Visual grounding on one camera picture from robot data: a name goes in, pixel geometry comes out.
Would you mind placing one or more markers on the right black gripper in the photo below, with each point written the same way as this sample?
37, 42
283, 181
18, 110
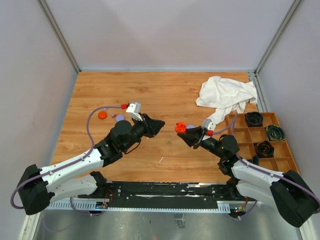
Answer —
197, 131

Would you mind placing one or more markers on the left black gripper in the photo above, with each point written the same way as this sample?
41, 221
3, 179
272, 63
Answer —
152, 126

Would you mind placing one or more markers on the purple earbud charging case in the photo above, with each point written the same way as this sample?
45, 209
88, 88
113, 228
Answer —
190, 126

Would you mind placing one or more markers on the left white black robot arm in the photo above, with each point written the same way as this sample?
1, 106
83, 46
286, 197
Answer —
38, 187

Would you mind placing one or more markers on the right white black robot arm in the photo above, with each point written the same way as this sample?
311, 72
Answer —
285, 191

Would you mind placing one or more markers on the white crumpled cloth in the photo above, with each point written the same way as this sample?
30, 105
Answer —
225, 95

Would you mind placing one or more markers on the wooden compartment tray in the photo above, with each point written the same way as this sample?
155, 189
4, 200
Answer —
260, 135

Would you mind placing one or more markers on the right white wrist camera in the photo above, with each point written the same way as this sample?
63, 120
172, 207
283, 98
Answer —
208, 127

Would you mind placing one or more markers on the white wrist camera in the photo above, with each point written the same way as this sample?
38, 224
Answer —
208, 127
133, 110

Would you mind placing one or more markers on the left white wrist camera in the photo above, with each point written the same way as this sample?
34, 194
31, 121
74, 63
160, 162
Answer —
133, 110

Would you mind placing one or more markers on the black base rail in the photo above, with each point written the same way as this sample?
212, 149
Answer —
156, 195

